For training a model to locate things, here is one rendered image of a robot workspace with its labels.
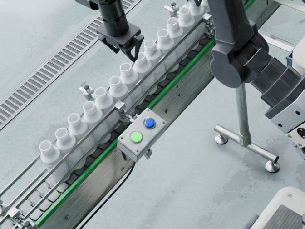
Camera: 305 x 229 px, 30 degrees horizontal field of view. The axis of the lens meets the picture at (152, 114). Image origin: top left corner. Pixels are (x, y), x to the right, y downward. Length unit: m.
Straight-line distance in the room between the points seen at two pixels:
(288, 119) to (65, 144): 0.78
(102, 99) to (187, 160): 1.26
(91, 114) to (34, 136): 1.58
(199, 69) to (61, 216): 0.71
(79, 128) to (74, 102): 1.63
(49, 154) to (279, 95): 0.80
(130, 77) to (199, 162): 1.21
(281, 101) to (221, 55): 0.14
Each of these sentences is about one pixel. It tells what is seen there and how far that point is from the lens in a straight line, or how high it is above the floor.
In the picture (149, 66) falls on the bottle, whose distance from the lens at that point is 1.83.
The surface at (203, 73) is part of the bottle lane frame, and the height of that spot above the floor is 0.90.
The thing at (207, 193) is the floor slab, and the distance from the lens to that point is 2.83.
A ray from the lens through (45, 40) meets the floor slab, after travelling 3.79.
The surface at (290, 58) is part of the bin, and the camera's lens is 2.04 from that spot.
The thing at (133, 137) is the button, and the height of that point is 1.12.
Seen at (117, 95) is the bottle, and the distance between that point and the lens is 1.78.
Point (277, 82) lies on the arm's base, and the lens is 1.12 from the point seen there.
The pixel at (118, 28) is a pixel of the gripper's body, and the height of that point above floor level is 1.51.
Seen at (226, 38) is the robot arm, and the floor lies 1.66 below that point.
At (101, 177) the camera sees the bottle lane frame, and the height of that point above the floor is 0.92.
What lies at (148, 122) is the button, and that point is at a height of 1.12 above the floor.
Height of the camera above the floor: 2.44
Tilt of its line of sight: 51 degrees down
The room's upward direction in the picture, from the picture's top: 16 degrees counter-clockwise
